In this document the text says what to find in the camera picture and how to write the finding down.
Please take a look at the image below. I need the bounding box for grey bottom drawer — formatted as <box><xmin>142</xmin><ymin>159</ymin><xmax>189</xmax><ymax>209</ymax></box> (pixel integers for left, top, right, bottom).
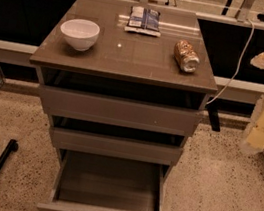
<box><xmin>37</xmin><ymin>150</ymin><xmax>164</xmax><ymax>211</ymax></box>

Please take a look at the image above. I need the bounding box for grey drawer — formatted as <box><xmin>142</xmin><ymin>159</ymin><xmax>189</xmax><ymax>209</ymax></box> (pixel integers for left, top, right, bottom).
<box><xmin>37</xmin><ymin>150</ymin><xmax>164</xmax><ymax>211</ymax></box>
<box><xmin>49</xmin><ymin>127</ymin><xmax>183</xmax><ymax>166</ymax></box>
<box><xmin>39</xmin><ymin>85</ymin><xmax>202</xmax><ymax>136</ymax></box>

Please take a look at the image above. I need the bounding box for grey drawer cabinet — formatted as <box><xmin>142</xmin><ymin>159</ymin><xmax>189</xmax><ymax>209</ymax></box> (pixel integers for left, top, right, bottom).
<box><xmin>11</xmin><ymin>0</ymin><xmax>231</xmax><ymax>192</ymax></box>

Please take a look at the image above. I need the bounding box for grey top drawer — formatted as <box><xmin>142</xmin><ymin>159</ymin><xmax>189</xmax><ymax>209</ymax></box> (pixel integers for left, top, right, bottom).
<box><xmin>39</xmin><ymin>85</ymin><xmax>202</xmax><ymax>136</ymax></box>

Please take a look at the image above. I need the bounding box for grey middle drawer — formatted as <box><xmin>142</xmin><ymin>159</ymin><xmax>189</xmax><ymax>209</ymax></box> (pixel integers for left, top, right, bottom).
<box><xmin>49</xmin><ymin>127</ymin><xmax>183</xmax><ymax>166</ymax></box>

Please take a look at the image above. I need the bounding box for crushed golden can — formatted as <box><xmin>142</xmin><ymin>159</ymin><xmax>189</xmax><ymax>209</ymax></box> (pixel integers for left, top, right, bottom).
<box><xmin>174</xmin><ymin>39</ymin><xmax>200</xmax><ymax>73</ymax></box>

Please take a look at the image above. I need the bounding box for blue white snack bag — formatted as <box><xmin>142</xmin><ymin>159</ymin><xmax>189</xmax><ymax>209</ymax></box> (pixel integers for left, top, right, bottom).
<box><xmin>124</xmin><ymin>6</ymin><xmax>161</xmax><ymax>37</ymax></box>

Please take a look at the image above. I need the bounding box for white ceramic bowl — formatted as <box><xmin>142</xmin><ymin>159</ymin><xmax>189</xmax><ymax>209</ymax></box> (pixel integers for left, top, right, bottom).
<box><xmin>60</xmin><ymin>19</ymin><xmax>100</xmax><ymax>51</ymax></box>

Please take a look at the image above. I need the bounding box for white cable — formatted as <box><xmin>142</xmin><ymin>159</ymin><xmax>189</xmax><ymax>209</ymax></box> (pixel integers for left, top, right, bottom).
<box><xmin>205</xmin><ymin>14</ymin><xmax>258</xmax><ymax>111</ymax></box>

